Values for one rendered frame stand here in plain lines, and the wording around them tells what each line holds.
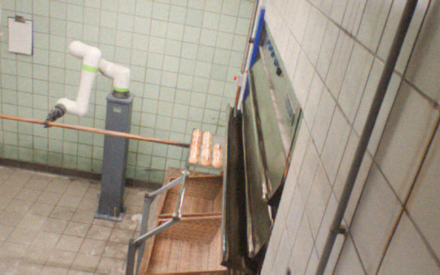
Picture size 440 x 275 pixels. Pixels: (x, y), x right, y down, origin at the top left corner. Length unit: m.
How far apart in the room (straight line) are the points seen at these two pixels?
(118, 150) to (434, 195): 3.50
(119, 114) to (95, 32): 0.89
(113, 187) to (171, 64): 1.26
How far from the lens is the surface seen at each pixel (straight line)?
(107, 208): 4.30
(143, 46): 4.25
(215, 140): 3.32
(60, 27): 4.42
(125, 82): 3.76
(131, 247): 2.57
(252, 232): 1.89
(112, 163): 4.04
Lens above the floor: 2.55
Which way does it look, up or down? 24 degrees down
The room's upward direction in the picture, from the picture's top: 11 degrees clockwise
